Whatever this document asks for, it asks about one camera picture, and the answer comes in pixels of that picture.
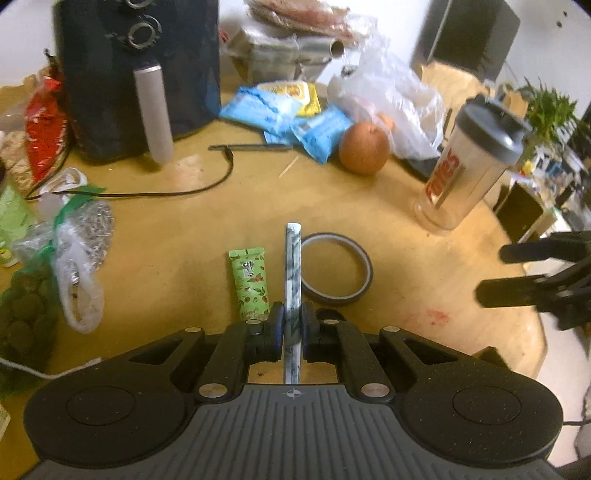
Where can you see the packaged sausage tray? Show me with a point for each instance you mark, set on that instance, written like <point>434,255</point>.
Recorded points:
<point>305,16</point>

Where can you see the blue snack packet lower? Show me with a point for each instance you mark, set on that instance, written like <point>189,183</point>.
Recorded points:
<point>318,136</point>

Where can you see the green hand cream tube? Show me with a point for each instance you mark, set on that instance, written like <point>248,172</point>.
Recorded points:
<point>249,272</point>

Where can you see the foil roll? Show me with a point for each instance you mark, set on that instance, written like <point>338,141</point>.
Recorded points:
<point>317,48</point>

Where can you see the orange round fruit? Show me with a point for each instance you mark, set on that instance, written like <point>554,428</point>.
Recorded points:
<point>364,149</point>

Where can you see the clear shaker bottle grey lid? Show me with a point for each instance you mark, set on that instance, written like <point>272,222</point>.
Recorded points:
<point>487,139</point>

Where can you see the black tape roll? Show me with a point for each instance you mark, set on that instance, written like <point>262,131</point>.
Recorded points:
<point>337,271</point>

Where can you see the green potted plant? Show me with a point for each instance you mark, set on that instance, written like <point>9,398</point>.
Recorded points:
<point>551,113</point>

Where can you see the green tin can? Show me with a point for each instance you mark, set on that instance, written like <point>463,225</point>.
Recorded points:
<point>16,219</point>

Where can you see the black monitor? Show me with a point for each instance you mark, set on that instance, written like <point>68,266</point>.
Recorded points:
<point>474,36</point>

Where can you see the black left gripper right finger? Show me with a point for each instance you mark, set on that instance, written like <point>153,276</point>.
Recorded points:
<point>343,345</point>

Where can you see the green net bag of discs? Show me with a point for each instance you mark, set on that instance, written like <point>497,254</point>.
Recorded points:
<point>30,310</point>

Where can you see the white plastic bag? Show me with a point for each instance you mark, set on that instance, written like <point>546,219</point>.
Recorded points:
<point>386,91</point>

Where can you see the wooden toothpick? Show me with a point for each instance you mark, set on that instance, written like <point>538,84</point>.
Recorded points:
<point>289,166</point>

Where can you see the red snack bag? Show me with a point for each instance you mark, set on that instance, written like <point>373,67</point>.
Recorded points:
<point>46,123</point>

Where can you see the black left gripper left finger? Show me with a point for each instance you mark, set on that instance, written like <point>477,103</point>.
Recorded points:
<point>225,358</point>

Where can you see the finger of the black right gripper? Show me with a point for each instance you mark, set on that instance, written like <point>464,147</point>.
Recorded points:
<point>568,246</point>
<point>538,290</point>

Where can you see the blue snack packet upper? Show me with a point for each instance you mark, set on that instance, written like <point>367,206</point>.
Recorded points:
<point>268,111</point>

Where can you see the white patterned stick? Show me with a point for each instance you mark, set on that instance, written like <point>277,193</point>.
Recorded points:
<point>292,302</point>

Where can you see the clear bag of screws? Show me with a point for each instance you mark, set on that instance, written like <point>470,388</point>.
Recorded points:
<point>75,235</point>

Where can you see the yellow snack packet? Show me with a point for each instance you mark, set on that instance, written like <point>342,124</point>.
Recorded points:
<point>303,92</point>

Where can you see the dark blue air fryer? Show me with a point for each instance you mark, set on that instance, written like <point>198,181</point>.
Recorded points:
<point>138,75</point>

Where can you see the blue snack packet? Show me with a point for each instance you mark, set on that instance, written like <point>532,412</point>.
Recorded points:
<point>268,111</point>
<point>318,136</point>

